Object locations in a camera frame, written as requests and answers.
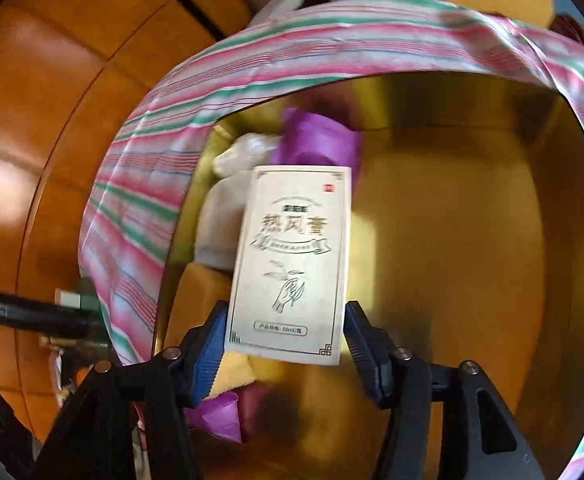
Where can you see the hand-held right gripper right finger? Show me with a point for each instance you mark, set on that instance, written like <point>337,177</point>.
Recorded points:
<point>367,365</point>

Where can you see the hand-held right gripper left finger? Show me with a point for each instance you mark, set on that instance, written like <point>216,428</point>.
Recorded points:
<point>212,355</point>

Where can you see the small yellow sponge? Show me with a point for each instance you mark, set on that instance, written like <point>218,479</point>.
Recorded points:
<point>234,370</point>

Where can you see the large yellow sponge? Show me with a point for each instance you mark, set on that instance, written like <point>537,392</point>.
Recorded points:
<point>197,295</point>

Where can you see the purple packet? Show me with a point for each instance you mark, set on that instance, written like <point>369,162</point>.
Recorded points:
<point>219,417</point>
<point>322,135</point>

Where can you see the white carton box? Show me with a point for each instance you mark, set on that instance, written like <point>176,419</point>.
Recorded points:
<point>292,260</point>

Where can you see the white plastic bag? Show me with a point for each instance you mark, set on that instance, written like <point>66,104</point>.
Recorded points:
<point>222,220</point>

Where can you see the gold tin box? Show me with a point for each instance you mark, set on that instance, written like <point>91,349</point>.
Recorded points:
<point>447,240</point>

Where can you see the black object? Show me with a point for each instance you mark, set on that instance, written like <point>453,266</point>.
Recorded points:
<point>42,317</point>

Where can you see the striped bed sheet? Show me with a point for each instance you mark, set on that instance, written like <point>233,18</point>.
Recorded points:
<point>137,195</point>

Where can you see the wooden wardrobe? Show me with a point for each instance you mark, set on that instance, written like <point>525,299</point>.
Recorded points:
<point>47,110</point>

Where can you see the dark red cloth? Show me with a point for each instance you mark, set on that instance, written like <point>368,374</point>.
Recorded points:
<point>572,27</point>

